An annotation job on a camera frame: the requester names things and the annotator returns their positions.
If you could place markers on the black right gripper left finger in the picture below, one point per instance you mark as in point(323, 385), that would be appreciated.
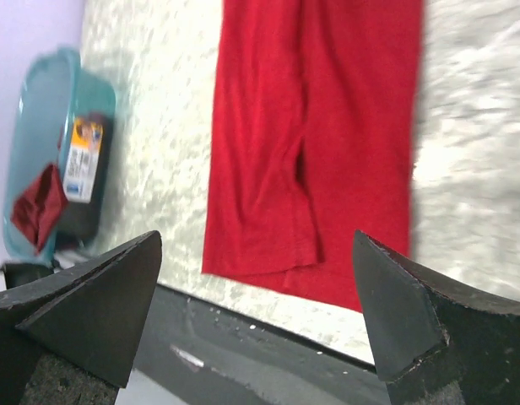
point(71, 337)

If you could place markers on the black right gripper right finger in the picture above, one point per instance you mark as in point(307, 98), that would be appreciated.
point(435, 340)

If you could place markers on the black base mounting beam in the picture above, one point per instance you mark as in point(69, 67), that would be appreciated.
point(204, 354)

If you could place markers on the dark red t shirt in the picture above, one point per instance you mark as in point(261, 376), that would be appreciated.
point(43, 210)

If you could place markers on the product label sticker on bin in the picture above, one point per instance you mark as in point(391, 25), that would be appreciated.
point(83, 158)

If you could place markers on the clear blue plastic bin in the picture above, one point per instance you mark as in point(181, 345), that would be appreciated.
point(56, 90)

